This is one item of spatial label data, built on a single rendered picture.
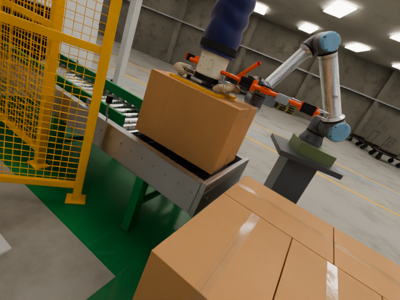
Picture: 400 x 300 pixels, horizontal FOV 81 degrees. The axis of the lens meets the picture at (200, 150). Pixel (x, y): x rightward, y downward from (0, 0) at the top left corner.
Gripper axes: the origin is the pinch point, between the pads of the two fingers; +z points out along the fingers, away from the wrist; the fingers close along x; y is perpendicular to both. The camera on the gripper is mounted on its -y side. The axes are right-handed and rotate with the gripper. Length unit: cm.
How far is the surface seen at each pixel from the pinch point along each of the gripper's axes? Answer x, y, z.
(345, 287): -57, -81, 30
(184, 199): -64, -2, 34
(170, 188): -64, 7, 34
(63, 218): -110, 57, 57
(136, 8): 31, 271, -162
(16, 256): -110, 46, 87
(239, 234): -57, -36, 43
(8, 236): -110, 60, 84
